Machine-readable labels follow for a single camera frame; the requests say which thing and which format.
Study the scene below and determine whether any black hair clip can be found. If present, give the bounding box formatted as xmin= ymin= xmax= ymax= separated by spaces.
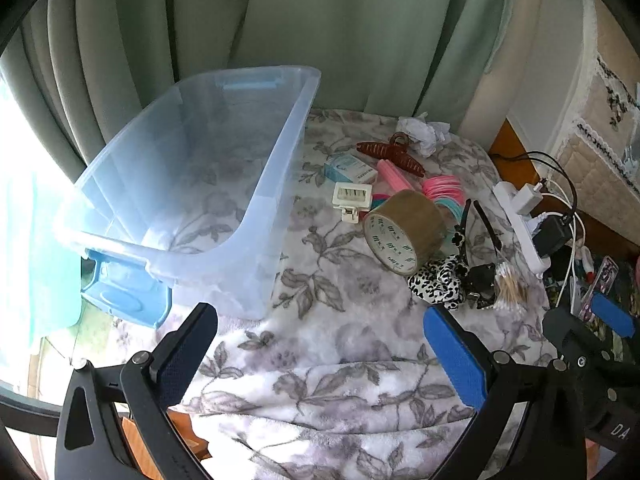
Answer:
xmin=462 ymin=262 xmax=501 ymax=311

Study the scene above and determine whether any white charger plug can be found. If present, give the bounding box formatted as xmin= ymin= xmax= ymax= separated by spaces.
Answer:
xmin=512 ymin=184 xmax=546 ymax=216

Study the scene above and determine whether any white rounded cabinet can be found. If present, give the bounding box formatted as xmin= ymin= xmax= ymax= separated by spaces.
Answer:
xmin=460 ymin=0 xmax=601 ymax=176

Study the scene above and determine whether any brown packing tape roll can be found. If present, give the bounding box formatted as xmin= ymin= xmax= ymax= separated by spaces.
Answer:
xmin=363 ymin=190 xmax=448 ymax=276

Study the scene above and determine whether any small blue white box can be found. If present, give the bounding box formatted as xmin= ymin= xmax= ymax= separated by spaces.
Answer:
xmin=324 ymin=154 xmax=379 ymax=184

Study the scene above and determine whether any pink patterned card packet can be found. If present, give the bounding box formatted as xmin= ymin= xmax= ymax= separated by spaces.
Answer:
xmin=582 ymin=255 xmax=621 ymax=321

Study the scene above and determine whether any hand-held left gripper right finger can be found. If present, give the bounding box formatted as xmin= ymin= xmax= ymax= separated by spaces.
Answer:
xmin=423 ymin=304 xmax=592 ymax=480

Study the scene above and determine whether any black headband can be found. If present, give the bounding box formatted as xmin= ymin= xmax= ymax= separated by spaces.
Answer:
xmin=451 ymin=199 xmax=503 ymax=266

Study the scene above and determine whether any pink plastic spring toy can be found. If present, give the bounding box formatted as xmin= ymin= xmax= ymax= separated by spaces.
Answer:
xmin=421 ymin=175 xmax=463 ymax=201

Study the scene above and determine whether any black white spotted scrunchie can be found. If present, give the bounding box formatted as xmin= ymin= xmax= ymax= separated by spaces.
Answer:
xmin=407 ymin=255 xmax=471 ymax=311

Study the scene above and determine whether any black cable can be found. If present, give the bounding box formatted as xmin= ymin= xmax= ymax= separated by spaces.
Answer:
xmin=492 ymin=150 xmax=581 ymax=211

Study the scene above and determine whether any dark floral mat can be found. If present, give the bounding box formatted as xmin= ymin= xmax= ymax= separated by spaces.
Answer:
xmin=545 ymin=255 xmax=640 ymax=321

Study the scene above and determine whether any grey floral blanket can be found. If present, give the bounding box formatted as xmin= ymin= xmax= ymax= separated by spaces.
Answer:
xmin=75 ymin=107 xmax=561 ymax=480

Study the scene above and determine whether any white cable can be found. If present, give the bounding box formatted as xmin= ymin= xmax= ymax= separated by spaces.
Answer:
xmin=545 ymin=180 xmax=590 ymax=311

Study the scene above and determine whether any pack of cotton swabs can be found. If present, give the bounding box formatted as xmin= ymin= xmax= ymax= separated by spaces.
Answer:
xmin=492 ymin=260 xmax=530 ymax=308

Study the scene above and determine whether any cream square hair clip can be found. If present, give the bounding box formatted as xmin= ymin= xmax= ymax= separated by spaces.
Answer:
xmin=332 ymin=182 xmax=375 ymax=223

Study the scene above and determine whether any beige quilted lace cover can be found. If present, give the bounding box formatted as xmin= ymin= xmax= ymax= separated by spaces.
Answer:
xmin=555 ymin=0 xmax=640 ymax=201

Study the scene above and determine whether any brown hair claw clip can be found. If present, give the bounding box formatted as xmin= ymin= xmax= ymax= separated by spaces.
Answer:
xmin=356 ymin=132 xmax=426 ymax=177

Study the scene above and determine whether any clear plastic storage bin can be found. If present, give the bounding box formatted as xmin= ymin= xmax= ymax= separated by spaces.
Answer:
xmin=52 ymin=65 xmax=322 ymax=330

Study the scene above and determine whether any white power strip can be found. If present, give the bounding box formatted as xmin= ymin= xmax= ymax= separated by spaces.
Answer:
xmin=492 ymin=182 xmax=553 ymax=276

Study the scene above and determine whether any black power adapter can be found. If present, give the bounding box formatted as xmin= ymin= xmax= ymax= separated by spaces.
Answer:
xmin=532 ymin=215 xmax=571 ymax=258

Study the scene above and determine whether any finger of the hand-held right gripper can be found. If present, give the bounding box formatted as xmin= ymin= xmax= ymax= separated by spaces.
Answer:
xmin=542 ymin=307 xmax=601 ymax=363
xmin=590 ymin=293 xmax=637 ymax=335

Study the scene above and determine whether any crumpled white tissue paper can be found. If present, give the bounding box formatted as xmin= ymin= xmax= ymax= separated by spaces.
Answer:
xmin=397 ymin=112 xmax=451 ymax=157

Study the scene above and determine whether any pink hair comb clip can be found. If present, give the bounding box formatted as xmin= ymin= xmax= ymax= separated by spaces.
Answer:
xmin=378 ymin=159 xmax=426 ymax=193

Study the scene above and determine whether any green curtain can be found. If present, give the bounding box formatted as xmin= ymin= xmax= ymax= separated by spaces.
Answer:
xmin=0 ymin=0 xmax=526 ymax=171

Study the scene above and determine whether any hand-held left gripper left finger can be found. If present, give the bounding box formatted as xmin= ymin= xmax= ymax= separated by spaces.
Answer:
xmin=54 ymin=302 xmax=219 ymax=480

